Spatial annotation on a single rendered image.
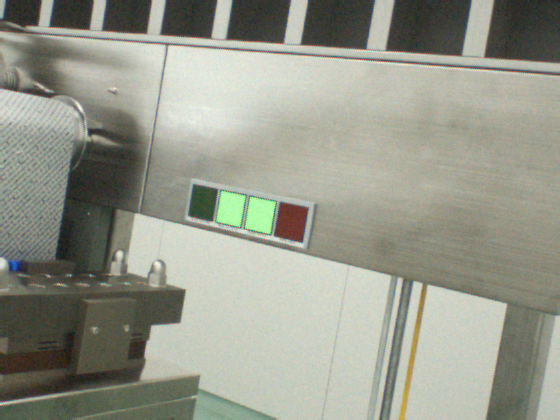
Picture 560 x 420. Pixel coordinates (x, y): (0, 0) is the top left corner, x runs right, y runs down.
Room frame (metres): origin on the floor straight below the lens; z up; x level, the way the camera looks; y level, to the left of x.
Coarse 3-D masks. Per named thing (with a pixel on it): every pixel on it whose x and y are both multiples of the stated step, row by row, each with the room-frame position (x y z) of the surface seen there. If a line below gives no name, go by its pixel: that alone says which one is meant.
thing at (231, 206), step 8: (224, 192) 1.38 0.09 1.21; (224, 200) 1.38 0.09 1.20; (232, 200) 1.37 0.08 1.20; (240, 200) 1.36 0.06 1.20; (224, 208) 1.38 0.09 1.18; (232, 208) 1.37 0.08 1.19; (240, 208) 1.36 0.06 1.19; (224, 216) 1.38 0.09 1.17; (232, 216) 1.37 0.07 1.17; (240, 216) 1.36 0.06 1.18; (232, 224) 1.37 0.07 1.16
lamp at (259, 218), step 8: (256, 200) 1.34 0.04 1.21; (264, 200) 1.34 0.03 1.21; (248, 208) 1.35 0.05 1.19; (256, 208) 1.34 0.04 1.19; (264, 208) 1.33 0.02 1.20; (272, 208) 1.33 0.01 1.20; (248, 216) 1.35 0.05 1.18; (256, 216) 1.34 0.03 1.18; (264, 216) 1.33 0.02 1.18; (272, 216) 1.32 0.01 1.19; (248, 224) 1.35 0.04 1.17; (256, 224) 1.34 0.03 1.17; (264, 224) 1.33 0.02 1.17
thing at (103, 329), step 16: (80, 304) 1.27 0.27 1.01; (96, 304) 1.28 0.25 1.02; (112, 304) 1.30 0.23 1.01; (128, 304) 1.33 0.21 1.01; (80, 320) 1.27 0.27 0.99; (96, 320) 1.28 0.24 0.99; (112, 320) 1.31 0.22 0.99; (128, 320) 1.33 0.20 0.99; (80, 336) 1.27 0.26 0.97; (96, 336) 1.28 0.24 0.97; (112, 336) 1.31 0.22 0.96; (128, 336) 1.34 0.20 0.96; (80, 352) 1.26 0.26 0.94; (96, 352) 1.29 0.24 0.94; (112, 352) 1.32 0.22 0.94; (128, 352) 1.34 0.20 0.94; (80, 368) 1.27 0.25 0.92; (96, 368) 1.29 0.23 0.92; (112, 368) 1.32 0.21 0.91
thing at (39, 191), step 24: (0, 168) 1.37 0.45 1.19; (24, 168) 1.40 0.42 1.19; (48, 168) 1.44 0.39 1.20; (0, 192) 1.37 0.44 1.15; (24, 192) 1.41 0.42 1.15; (48, 192) 1.45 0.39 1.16; (0, 216) 1.38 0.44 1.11; (24, 216) 1.41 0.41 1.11; (48, 216) 1.45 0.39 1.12; (0, 240) 1.38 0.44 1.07; (24, 240) 1.42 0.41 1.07; (48, 240) 1.46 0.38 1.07
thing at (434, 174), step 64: (64, 64) 1.65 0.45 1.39; (128, 64) 1.55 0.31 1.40; (192, 64) 1.46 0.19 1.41; (256, 64) 1.38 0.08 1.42; (320, 64) 1.31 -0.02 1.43; (384, 64) 1.25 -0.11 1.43; (128, 128) 1.53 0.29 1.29; (192, 128) 1.45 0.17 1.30; (256, 128) 1.37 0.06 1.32; (320, 128) 1.30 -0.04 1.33; (384, 128) 1.23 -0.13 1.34; (448, 128) 1.18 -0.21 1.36; (512, 128) 1.13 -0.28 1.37; (128, 192) 1.52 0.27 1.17; (320, 192) 1.29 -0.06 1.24; (384, 192) 1.22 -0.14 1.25; (448, 192) 1.17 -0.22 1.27; (512, 192) 1.12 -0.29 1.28; (320, 256) 1.28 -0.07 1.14; (384, 256) 1.21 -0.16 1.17; (448, 256) 1.16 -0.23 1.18; (512, 256) 1.11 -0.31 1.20
